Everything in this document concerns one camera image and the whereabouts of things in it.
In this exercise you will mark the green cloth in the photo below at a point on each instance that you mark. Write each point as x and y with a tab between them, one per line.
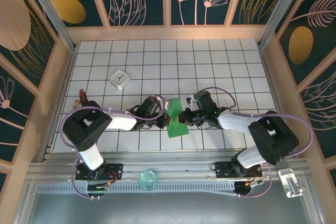
176	130

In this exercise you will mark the clear green glass bowl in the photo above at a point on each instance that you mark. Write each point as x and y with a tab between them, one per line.
141	182

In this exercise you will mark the white square clock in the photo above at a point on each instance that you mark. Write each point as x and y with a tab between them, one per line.
120	78

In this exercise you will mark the aluminium frame post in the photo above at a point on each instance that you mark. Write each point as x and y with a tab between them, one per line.
283	6
50	11

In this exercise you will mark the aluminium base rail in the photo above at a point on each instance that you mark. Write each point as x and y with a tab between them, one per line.
170	166

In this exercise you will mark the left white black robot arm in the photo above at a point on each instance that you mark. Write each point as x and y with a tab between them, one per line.
120	121

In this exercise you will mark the clear acrylic holder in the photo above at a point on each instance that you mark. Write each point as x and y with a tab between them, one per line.
290	182

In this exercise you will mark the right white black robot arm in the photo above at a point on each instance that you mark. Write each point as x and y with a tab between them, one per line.
233	121

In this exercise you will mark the brown red hand tool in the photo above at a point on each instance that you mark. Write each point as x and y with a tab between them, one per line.
83	98

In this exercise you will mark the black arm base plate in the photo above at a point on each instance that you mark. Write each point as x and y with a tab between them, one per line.
221	171
118	167

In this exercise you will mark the small wooden piece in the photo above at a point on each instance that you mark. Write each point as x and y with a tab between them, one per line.
76	102

